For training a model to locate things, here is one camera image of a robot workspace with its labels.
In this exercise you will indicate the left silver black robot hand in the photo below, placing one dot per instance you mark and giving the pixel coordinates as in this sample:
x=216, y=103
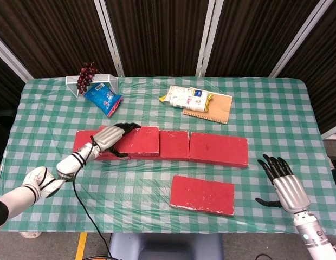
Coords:
x=108, y=136

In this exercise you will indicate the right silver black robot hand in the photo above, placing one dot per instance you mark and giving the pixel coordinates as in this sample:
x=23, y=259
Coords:
x=291, y=191

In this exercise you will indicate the red brick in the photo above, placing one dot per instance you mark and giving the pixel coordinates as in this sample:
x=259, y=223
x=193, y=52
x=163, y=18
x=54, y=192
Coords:
x=218, y=149
x=173, y=143
x=201, y=195
x=143, y=140
x=82, y=140

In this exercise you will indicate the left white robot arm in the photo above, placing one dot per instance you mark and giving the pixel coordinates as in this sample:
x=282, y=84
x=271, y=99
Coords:
x=21, y=192

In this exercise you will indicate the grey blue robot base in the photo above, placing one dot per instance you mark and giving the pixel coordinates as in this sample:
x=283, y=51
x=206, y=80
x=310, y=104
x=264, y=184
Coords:
x=165, y=246

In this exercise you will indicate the blue snack bag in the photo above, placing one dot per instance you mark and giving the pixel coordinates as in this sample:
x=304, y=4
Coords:
x=103, y=98

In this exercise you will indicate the green white checked tablecloth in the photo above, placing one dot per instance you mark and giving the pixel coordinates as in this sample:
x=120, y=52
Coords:
x=157, y=119

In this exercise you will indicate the white metal mesh rack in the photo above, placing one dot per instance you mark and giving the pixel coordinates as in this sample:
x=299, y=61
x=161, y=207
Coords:
x=105, y=79

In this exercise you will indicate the dark red grape bunch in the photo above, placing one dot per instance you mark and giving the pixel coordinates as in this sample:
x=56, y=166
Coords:
x=85, y=77

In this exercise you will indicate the white printed snack package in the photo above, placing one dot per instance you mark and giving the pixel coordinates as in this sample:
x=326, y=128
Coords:
x=179, y=98

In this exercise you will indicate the brown kraft spiral notebook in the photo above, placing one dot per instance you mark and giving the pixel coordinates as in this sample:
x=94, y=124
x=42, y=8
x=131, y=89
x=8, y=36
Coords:
x=220, y=108

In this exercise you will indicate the dark corrugated partition panel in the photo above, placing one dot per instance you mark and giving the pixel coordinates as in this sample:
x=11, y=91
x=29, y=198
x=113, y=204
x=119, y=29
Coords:
x=5, y=81
x=254, y=35
x=157, y=35
x=319, y=67
x=54, y=35

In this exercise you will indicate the yellow floor tape strip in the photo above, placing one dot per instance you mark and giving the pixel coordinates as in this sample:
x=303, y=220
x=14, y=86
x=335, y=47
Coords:
x=81, y=246

